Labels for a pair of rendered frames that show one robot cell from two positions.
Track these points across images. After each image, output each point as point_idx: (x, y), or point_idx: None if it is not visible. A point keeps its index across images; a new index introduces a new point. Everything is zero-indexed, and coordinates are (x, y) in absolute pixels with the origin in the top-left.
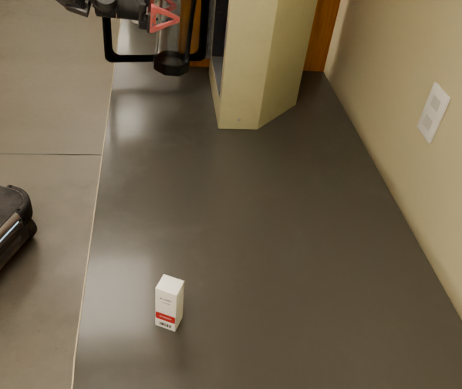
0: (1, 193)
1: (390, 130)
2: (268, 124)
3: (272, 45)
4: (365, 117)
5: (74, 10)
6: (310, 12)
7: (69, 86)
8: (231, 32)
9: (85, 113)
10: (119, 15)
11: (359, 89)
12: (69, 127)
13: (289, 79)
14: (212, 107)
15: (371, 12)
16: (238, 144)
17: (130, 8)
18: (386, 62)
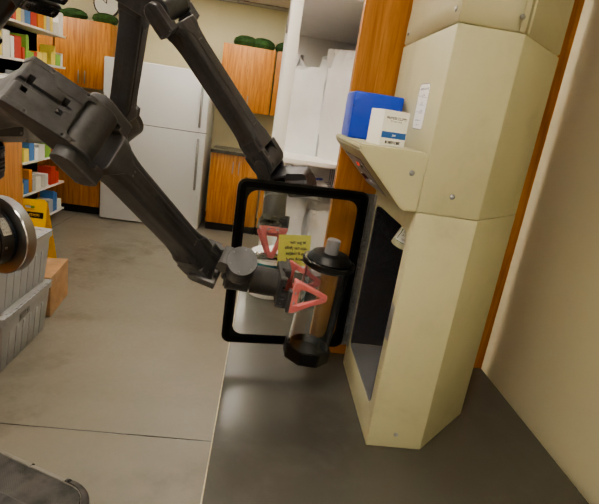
0: (55, 490)
1: None
2: (431, 442)
3: (449, 340)
4: (562, 441)
5: (198, 279)
6: (487, 301)
7: (162, 353)
8: (397, 320)
9: (175, 386)
10: (253, 288)
11: (544, 399)
12: (154, 401)
13: (459, 382)
14: (353, 410)
15: (554, 305)
16: (398, 474)
17: (267, 282)
18: (595, 370)
